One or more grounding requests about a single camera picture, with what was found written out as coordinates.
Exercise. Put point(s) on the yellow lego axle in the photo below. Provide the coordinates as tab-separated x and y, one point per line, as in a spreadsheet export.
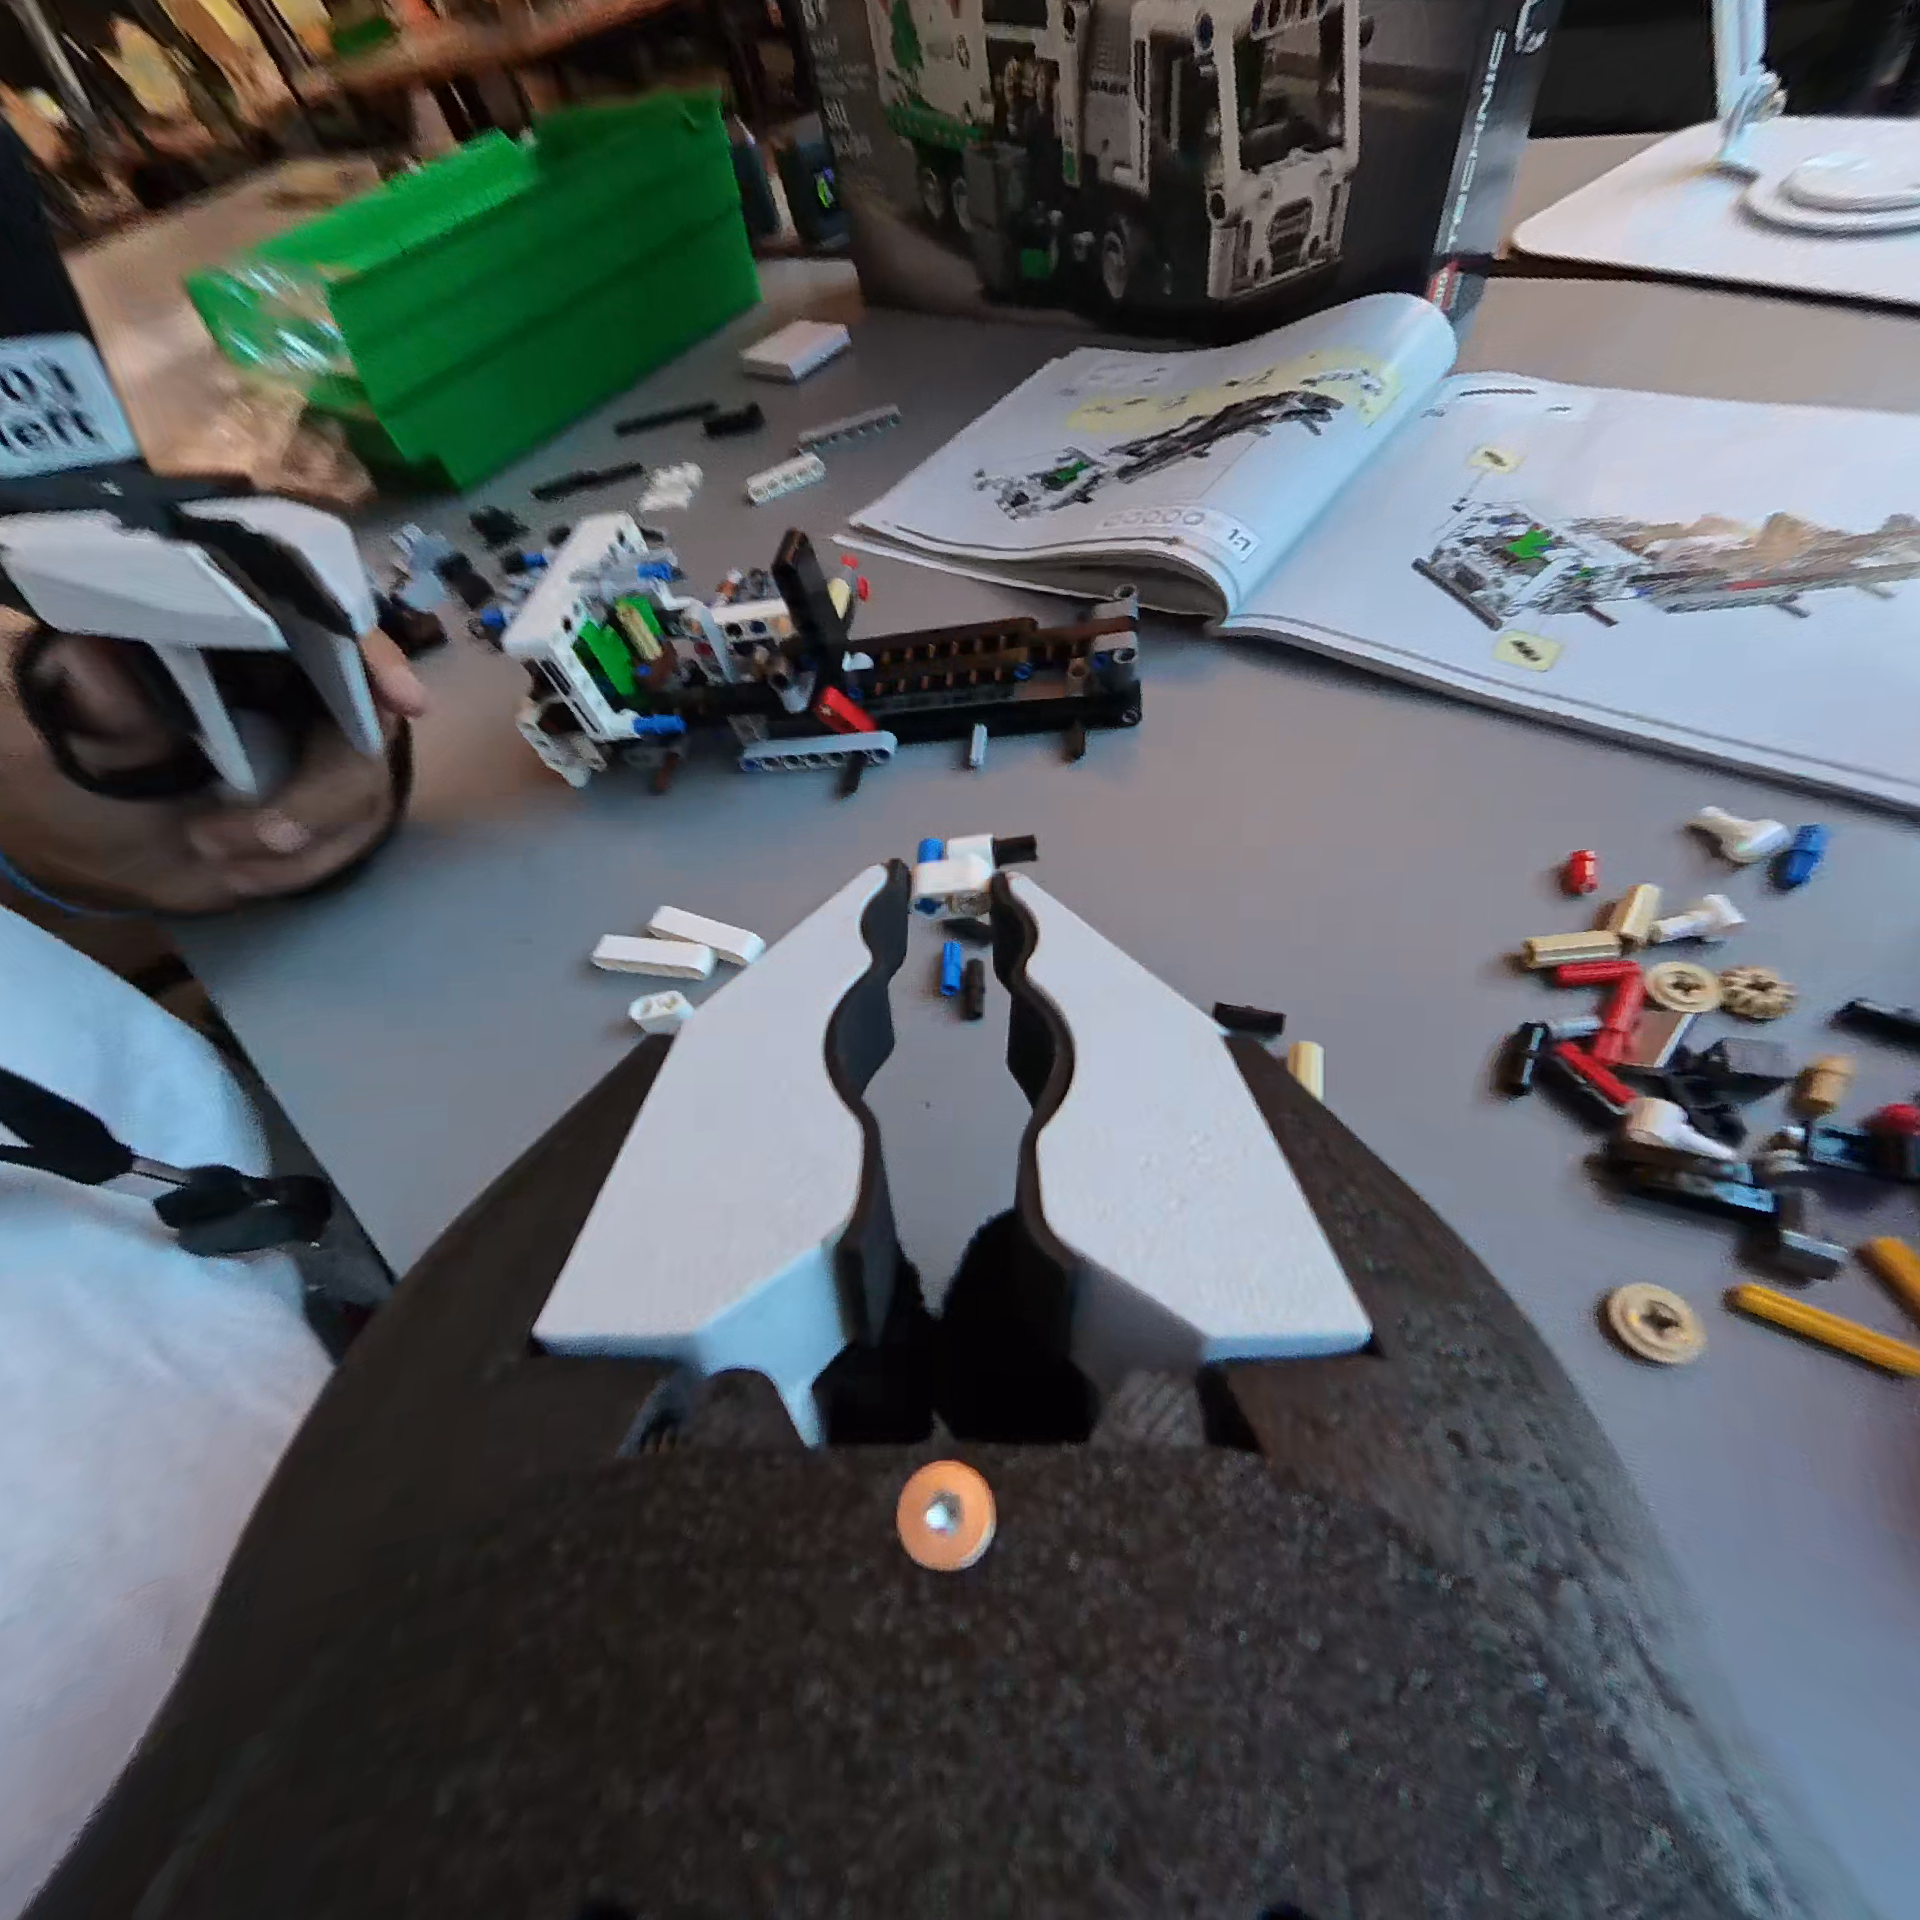
1821	1330
1894	1270

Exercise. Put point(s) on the pile of loose lego pieces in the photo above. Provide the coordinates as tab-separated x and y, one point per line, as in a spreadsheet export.
1611	1020

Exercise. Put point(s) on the grey lego beam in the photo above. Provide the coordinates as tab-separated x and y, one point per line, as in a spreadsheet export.
849	428

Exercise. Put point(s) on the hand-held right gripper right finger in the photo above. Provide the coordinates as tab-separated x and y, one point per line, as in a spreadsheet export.
1185	1184

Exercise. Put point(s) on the person in white shirt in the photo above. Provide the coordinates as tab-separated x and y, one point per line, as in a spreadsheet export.
136	1424

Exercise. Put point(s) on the tan lego pin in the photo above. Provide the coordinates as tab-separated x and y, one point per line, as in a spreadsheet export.
1306	1067

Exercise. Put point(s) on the white desk lamp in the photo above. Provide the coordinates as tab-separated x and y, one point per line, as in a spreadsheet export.
1845	187

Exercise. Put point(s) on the white lego plate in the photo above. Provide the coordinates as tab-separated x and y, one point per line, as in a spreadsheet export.
795	349

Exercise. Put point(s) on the long black lego axle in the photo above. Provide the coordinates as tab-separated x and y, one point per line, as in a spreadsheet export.
665	417

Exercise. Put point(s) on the person's left hand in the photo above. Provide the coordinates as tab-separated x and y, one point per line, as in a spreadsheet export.
181	858

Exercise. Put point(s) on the cluster of dark lego pieces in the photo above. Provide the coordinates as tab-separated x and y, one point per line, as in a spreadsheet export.
465	570

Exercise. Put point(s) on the short white lego beam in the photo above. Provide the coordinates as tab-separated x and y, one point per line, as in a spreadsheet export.
784	476

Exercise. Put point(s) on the black lego beam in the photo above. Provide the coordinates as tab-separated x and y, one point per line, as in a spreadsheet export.
587	480

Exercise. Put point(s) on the green plastic bin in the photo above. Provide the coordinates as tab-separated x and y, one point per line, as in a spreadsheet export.
556	299

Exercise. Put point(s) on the tiny white lego piece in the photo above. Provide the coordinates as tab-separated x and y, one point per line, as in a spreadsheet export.
660	1011

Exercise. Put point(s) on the short black lego piece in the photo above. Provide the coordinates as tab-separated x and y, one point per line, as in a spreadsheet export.
1249	1020

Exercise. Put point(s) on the small white-blue brick assembly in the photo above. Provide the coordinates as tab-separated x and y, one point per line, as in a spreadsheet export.
966	874

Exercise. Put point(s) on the white lego gear piece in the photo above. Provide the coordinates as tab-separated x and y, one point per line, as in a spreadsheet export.
670	484

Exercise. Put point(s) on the light grey board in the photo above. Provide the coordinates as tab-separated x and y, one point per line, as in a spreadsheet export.
1634	225

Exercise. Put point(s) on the lego truck model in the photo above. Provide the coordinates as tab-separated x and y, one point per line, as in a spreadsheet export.
810	660

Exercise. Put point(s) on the tan lego disc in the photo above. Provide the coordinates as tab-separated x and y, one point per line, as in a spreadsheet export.
1656	1324

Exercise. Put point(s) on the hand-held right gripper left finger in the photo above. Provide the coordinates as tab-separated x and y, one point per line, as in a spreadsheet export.
720	1170

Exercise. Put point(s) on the clear plastic bag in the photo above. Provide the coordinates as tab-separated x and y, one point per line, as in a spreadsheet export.
277	330

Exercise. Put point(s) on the lego instruction booklet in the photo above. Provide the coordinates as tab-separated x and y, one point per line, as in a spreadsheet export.
1424	493

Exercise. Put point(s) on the black chest harness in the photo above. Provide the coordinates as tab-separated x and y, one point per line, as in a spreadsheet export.
59	1126

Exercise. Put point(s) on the black lego connector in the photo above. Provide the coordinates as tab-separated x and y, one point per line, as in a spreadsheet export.
732	421

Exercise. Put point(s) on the lego set box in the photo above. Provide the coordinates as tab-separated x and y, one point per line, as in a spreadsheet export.
1170	148

